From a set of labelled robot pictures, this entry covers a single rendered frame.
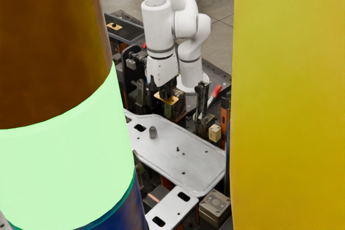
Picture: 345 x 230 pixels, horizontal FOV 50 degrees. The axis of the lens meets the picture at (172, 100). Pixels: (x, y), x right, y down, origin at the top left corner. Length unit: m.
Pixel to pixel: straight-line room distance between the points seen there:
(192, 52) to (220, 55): 1.90
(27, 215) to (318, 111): 0.15
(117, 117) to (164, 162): 1.21
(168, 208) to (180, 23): 0.58
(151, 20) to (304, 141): 0.86
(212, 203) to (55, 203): 1.03
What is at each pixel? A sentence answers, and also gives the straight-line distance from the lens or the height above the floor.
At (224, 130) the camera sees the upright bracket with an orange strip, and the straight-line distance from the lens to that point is 1.40.
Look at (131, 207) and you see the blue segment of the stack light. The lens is 0.20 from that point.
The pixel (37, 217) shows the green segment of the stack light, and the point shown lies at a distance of 0.17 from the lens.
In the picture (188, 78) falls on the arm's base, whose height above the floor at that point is 0.85.
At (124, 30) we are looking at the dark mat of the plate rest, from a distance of 1.87.
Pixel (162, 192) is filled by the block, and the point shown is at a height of 0.98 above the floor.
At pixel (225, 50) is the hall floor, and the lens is 3.87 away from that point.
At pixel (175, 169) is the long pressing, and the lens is 1.34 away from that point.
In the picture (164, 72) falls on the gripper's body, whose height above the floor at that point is 1.37.
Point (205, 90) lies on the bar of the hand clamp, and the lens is 1.35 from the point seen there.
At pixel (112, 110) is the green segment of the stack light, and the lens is 0.15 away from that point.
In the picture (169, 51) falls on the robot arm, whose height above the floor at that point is 1.44.
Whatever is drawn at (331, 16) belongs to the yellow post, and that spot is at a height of 1.94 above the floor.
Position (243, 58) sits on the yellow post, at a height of 1.90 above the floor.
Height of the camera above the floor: 2.02
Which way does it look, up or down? 39 degrees down
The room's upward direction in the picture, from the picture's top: 5 degrees counter-clockwise
